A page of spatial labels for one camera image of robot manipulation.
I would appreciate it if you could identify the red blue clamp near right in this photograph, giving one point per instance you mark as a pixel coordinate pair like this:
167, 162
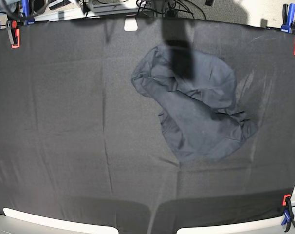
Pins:
288, 216

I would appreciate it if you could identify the blue clamp far left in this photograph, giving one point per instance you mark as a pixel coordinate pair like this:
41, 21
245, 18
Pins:
27, 11

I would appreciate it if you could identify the dark navy t-shirt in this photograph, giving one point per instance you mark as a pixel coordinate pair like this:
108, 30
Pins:
196, 91

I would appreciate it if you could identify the red black clamp far left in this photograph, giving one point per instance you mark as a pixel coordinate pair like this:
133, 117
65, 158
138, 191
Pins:
13, 33

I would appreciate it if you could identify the blue clamp far right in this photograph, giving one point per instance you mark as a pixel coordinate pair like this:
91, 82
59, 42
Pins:
288, 12

